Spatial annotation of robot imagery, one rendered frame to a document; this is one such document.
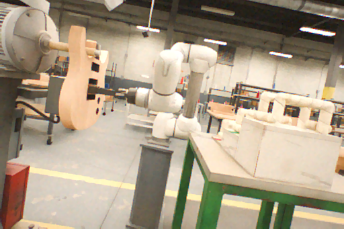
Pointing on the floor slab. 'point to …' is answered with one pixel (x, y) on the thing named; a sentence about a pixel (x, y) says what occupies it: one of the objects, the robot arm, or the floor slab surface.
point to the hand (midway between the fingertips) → (93, 89)
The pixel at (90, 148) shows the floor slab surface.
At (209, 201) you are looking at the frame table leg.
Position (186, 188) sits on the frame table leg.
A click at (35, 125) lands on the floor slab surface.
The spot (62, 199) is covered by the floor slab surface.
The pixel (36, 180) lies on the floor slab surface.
